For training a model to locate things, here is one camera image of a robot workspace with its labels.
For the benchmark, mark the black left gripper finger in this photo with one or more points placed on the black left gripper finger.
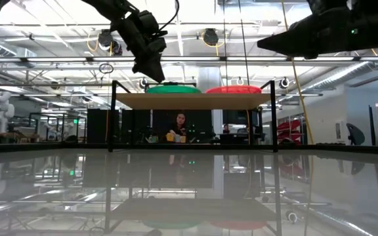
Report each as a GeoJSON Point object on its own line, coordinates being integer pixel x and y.
{"type": "Point", "coordinates": [141, 65]}
{"type": "Point", "coordinates": [157, 65]}

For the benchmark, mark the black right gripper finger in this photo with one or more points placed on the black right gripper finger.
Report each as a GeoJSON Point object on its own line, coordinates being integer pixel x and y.
{"type": "Point", "coordinates": [304, 54]}
{"type": "Point", "coordinates": [294, 36]}

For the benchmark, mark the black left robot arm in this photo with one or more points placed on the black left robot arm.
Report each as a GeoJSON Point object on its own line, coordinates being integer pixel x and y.
{"type": "Point", "coordinates": [105, 6]}

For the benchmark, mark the person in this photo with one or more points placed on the person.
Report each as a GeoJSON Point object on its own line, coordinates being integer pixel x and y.
{"type": "Point", "coordinates": [226, 128]}
{"type": "Point", "coordinates": [180, 121]}

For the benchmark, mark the yellow toy blocks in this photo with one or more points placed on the yellow toy blocks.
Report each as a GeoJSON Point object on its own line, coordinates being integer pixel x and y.
{"type": "Point", "coordinates": [170, 137]}

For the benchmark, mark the black cabinet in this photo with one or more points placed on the black cabinet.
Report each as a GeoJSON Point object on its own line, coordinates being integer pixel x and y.
{"type": "Point", "coordinates": [97, 126]}

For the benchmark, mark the pink translucent plate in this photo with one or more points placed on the pink translucent plate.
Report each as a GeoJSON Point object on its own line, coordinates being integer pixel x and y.
{"type": "Point", "coordinates": [234, 92]}

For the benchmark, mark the dark office chair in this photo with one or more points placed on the dark office chair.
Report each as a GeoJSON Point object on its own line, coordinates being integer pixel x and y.
{"type": "Point", "coordinates": [355, 134]}

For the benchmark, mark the white robot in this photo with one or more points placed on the white robot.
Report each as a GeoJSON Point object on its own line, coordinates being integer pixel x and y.
{"type": "Point", "coordinates": [0, 109]}

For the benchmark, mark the wooden shelf with black frame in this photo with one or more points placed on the wooden shelf with black frame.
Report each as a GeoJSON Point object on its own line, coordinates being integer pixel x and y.
{"type": "Point", "coordinates": [192, 101]}

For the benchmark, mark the red folded frame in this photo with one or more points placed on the red folded frame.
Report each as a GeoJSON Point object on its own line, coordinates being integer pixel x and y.
{"type": "Point", "coordinates": [289, 129]}

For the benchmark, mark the black table frame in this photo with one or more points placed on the black table frame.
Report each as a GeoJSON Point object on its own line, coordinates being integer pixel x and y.
{"type": "Point", "coordinates": [340, 148]}

